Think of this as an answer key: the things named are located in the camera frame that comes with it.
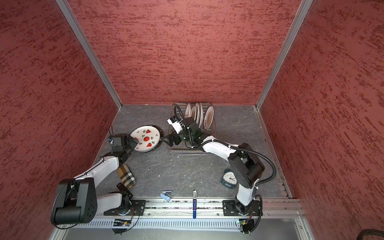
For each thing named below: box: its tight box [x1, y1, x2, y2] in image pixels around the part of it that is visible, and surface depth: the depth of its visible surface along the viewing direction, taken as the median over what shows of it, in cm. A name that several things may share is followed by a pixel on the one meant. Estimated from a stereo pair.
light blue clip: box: [160, 190, 173, 202], surface depth 79 cm
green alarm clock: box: [220, 169, 239, 189], surface depth 81 cm
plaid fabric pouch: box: [117, 163, 137, 189], surface depth 82 cm
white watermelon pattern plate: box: [130, 125, 161, 152], surface depth 100 cm
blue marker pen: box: [193, 190, 197, 219], surface depth 76 cm
